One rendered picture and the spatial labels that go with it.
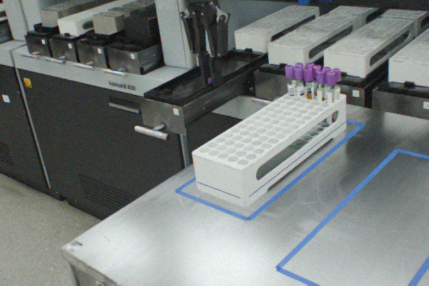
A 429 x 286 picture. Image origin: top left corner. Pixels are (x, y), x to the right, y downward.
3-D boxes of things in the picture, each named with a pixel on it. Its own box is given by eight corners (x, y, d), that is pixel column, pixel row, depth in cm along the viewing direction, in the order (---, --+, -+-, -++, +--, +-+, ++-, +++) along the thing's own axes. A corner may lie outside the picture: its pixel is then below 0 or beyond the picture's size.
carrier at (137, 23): (156, 38, 163) (152, 19, 160) (151, 40, 162) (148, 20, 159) (130, 35, 170) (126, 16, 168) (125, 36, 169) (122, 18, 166)
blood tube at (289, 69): (292, 120, 99) (285, 64, 95) (300, 120, 99) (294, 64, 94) (289, 124, 98) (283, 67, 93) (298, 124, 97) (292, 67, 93)
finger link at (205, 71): (202, 57, 123) (199, 57, 123) (205, 85, 126) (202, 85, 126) (209, 53, 125) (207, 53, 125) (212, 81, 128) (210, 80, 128)
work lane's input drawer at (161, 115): (293, 41, 173) (292, 14, 169) (332, 46, 164) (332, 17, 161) (129, 132, 124) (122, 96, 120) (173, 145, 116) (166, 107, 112)
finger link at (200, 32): (196, 11, 117) (191, 9, 118) (198, 58, 123) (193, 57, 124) (207, 6, 120) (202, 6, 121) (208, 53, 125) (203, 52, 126)
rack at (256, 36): (292, 24, 166) (291, 4, 164) (320, 27, 160) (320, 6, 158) (235, 53, 146) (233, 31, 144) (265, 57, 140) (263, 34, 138)
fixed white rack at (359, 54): (376, 40, 143) (376, 17, 141) (413, 44, 137) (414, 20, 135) (322, 77, 123) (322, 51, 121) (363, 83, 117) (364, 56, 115)
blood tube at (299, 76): (297, 126, 97) (291, 68, 92) (302, 122, 98) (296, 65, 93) (304, 127, 96) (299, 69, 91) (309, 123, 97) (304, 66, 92)
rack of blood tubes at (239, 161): (300, 115, 102) (299, 85, 99) (347, 127, 96) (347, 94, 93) (195, 188, 83) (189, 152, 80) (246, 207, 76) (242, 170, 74)
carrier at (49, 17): (66, 26, 191) (62, 10, 188) (60, 28, 189) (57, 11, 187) (46, 24, 198) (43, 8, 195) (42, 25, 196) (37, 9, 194)
